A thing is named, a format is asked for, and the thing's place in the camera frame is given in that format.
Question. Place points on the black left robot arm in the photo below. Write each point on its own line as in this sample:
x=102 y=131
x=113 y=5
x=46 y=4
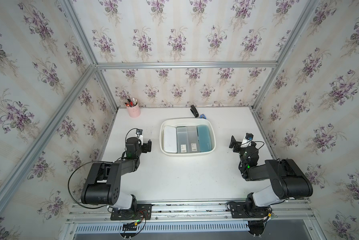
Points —
x=102 y=186

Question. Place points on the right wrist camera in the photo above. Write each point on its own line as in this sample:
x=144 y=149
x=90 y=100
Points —
x=249 y=136

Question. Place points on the light blue pencil case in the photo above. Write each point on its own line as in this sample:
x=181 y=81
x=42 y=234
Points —
x=204 y=137

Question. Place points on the aluminium front rail frame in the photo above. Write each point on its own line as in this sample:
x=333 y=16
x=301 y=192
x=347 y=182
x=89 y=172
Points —
x=185 y=217

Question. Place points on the pink pen cup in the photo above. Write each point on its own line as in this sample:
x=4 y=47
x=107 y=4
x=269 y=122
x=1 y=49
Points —
x=134 y=111

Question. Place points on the white pencil case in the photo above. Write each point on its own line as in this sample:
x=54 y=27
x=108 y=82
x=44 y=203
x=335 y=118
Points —
x=169 y=140

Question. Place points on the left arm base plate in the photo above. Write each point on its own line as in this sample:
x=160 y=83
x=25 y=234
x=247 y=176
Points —
x=131 y=211

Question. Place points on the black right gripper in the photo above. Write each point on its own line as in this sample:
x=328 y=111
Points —
x=237 y=144

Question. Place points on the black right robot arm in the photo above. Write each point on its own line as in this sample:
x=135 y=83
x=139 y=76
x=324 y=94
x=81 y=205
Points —
x=286 y=181

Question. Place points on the clear plastic box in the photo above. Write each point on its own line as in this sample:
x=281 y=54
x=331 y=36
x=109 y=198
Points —
x=187 y=140

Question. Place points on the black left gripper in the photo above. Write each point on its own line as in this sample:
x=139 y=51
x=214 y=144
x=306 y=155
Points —
x=144 y=149

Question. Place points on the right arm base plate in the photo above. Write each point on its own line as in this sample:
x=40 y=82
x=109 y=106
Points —
x=243 y=210

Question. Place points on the white storage basin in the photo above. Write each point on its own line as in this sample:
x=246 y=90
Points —
x=184 y=123

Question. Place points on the black stapler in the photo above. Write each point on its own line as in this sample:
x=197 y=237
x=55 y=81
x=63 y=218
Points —
x=194 y=111

